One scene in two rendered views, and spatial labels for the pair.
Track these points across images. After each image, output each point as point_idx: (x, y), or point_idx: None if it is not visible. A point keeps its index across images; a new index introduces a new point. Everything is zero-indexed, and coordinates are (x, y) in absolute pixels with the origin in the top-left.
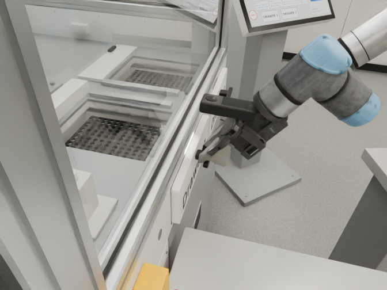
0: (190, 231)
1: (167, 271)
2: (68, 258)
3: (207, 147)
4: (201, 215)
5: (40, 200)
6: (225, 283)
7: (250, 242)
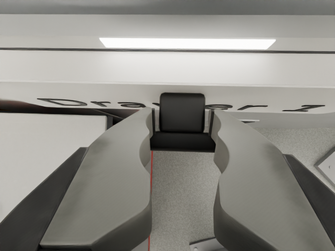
0: (98, 127)
1: None
2: None
3: (143, 137)
4: (256, 123)
5: None
6: (19, 197)
7: None
